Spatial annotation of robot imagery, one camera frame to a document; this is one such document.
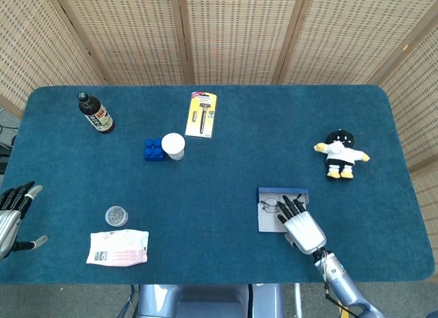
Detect blue toy building brick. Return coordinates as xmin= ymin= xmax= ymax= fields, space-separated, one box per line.
xmin=142 ymin=137 xmax=166 ymax=162

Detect blue felt table cover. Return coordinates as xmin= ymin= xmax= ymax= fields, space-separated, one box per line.
xmin=0 ymin=84 xmax=436 ymax=286

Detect dark sauce bottle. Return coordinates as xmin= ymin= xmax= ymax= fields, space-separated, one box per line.
xmin=77 ymin=91 xmax=116 ymax=135

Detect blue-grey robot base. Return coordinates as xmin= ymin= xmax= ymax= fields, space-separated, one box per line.
xmin=136 ymin=283 xmax=285 ymax=318

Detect wire-frame eyeglasses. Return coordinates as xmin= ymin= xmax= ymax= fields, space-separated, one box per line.
xmin=259 ymin=194 xmax=305 ymax=213

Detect round metal tin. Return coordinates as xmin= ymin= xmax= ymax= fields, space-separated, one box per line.
xmin=105 ymin=205 xmax=129 ymax=227

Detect bamboo folding screen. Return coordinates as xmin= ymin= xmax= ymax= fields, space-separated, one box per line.
xmin=0 ymin=0 xmax=438 ymax=196

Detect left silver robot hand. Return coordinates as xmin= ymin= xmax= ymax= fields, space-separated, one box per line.
xmin=0 ymin=180 xmax=50 ymax=261

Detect metal support leg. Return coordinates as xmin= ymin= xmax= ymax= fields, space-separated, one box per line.
xmin=293 ymin=283 xmax=304 ymax=318

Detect black cable bundle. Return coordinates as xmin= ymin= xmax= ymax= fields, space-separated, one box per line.
xmin=0 ymin=122 xmax=18 ymax=175

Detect blue folding glasses case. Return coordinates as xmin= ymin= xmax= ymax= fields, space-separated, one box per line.
xmin=257 ymin=187 xmax=311 ymax=234

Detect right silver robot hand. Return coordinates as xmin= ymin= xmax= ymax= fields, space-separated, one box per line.
xmin=276 ymin=194 xmax=327 ymax=256

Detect white plastic cup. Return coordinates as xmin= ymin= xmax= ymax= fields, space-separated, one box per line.
xmin=161 ymin=133 xmax=186 ymax=161

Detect white pink wet wipes pack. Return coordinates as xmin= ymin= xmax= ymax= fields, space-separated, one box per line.
xmin=86 ymin=229 xmax=150 ymax=267

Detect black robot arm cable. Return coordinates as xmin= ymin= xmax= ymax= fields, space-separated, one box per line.
xmin=323 ymin=287 xmax=369 ymax=318

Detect blue cable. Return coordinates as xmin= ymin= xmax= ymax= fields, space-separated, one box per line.
xmin=118 ymin=284 xmax=138 ymax=318

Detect black and white plush doll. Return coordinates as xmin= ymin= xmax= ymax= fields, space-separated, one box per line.
xmin=313 ymin=127 xmax=371 ymax=181

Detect razor in yellow blister pack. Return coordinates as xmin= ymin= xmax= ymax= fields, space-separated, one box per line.
xmin=185 ymin=91 xmax=218 ymax=139

